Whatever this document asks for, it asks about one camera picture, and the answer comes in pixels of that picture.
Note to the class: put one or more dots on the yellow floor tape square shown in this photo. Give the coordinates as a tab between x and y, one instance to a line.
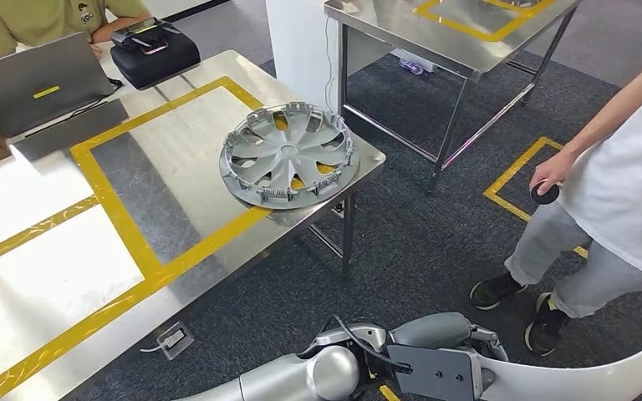
388	394

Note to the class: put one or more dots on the black round controller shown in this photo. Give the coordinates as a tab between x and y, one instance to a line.
545	195

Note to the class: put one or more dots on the person's right forearm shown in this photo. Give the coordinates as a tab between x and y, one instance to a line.
620	110

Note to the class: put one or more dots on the grey wheel hubcap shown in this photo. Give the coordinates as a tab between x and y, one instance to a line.
288	152

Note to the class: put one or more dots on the black carry case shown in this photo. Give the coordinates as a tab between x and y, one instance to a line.
155	58

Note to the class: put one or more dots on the seated person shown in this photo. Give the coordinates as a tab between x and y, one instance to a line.
33	16

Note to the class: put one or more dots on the white curved plastic part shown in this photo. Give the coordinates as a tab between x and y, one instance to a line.
576	382

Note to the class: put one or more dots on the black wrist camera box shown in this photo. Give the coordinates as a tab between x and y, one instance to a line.
437	376

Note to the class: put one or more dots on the grey laptop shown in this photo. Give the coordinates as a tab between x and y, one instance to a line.
38	83

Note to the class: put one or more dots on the steel workbench table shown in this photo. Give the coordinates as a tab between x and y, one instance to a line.
149	182

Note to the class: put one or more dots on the clear plastic bottle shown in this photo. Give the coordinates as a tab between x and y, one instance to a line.
411	66

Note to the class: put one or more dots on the yellow tape table outline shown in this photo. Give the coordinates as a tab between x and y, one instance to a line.
113	199

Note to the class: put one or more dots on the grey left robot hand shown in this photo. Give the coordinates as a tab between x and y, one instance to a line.
432	329

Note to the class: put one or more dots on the white partition panel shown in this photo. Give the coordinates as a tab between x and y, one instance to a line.
299	50

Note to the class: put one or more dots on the person's right hand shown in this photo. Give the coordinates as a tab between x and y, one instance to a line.
551	171

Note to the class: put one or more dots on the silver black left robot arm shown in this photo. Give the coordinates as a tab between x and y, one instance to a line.
288	382

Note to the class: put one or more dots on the metal floor socket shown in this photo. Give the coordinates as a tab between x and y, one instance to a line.
175	340

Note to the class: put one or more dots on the black remote controller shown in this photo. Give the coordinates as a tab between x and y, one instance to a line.
144	33

